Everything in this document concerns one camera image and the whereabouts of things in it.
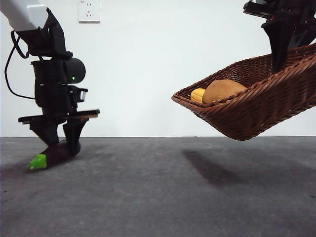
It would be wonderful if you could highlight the purple eggplant with green stem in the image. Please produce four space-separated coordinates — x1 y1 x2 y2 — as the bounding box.
27 139 81 171

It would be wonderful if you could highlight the brown wicker basket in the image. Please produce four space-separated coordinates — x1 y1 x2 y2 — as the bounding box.
171 43 316 141

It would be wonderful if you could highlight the brown potato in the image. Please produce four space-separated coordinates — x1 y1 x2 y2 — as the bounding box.
201 79 248 105

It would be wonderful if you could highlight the yellow corn cob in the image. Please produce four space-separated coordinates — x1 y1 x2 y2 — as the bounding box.
190 88 206 103

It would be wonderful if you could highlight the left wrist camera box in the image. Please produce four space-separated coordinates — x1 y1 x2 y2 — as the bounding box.
71 86 88 102

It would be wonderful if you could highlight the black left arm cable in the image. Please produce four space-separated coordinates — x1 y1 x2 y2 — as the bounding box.
4 30 36 100

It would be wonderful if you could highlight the white wall socket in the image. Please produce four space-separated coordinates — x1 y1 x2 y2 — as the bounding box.
79 0 101 24

